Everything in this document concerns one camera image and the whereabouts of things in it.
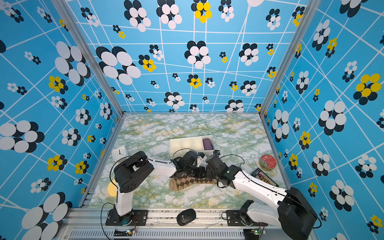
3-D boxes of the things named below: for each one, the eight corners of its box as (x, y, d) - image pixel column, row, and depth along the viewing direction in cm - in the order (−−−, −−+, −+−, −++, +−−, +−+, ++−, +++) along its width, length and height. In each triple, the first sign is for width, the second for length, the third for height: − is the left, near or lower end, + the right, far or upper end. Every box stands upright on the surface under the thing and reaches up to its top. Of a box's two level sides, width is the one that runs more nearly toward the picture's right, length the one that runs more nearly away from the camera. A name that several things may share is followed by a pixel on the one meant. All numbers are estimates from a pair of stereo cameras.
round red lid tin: (261, 171, 91) (263, 168, 88) (257, 157, 97) (259, 154, 94) (276, 171, 91) (279, 168, 88) (271, 157, 97) (274, 154, 94)
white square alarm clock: (116, 163, 95) (113, 160, 92) (113, 153, 100) (111, 150, 97) (129, 157, 98) (127, 154, 95) (126, 147, 102) (124, 144, 100)
